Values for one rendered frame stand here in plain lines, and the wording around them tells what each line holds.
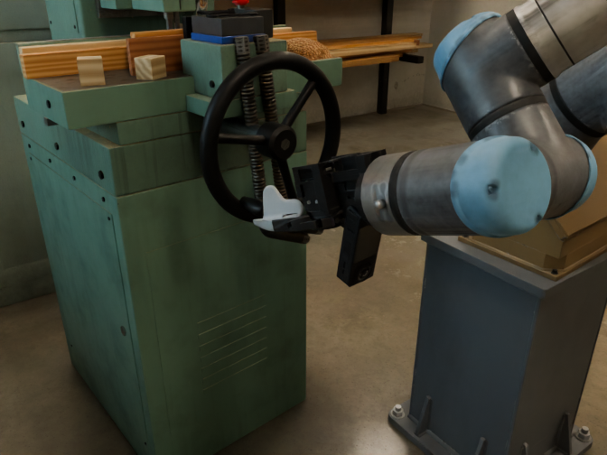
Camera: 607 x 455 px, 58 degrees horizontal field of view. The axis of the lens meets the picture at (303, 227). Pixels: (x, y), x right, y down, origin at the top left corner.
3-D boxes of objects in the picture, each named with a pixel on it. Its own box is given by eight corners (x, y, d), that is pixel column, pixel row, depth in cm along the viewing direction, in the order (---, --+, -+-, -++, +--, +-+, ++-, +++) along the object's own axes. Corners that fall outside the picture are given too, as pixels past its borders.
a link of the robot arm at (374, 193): (451, 222, 62) (393, 247, 56) (416, 223, 66) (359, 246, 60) (435, 143, 60) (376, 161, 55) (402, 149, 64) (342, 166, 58)
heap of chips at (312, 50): (306, 60, 114) (306, 41, 113) (266, 54, 124) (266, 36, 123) (338, 57, 120) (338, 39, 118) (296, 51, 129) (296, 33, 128)
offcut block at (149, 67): (151, 75, 99) (148, 54, 97) (167, 76, 98) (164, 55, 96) (135, 79, 95) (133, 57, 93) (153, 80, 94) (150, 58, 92)
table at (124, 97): (88, 143, 80) (82, 102, 78) (26, 108, 101) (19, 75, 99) (374, 91, 116) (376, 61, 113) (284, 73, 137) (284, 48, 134)
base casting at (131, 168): (113, 199, 96) (106, 148, 92) (18, 132, 135) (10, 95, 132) (308, 150, 122) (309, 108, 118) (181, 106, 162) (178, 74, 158)
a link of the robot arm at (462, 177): (561, 229, 52) (501, 246, 46) (452, 229, 62) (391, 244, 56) (553, 129, 51) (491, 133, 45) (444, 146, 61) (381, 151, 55)
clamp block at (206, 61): (221, 101, 92) (218, 45, 89) (182, 89, 102) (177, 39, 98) (289, 90, 101) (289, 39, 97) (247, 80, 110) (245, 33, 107)
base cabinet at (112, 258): (158, 489, 125) (113, 199, 95) (69, 364, 165) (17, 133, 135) (308, 399, 151) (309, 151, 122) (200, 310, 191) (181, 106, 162)
